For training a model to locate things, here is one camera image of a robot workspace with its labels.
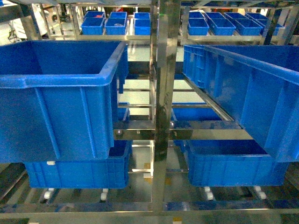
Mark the blue bin lower left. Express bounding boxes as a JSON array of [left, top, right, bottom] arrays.
[[24, 140, 132, 189]]

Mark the blue crate behind right bin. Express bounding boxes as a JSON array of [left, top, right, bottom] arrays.
[[183, 45, 206, 88]]

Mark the blue bin lower right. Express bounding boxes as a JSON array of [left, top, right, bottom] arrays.
[[181, 140, 290, 187]]

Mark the large blue bin upper left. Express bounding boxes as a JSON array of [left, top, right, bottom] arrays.
[[0, 41, 128, 163]]

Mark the large blue bin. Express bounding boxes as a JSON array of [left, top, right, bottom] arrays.
[[204, 45, 299, 162], [0, 41, 128, 163]]

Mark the small blue bin far shelf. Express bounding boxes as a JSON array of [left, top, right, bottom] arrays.
[[188, 18, 209, 36], [207, 19, 236, 36], [81, 17, 105, 35], [235, 19, 263, 36]]

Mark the large blue bin upper right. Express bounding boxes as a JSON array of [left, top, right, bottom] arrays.
[[204, 45, 299, 162]]

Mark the stainless steel rack frame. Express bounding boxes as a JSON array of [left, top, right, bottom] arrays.
[[0, 0, 299, 224]]

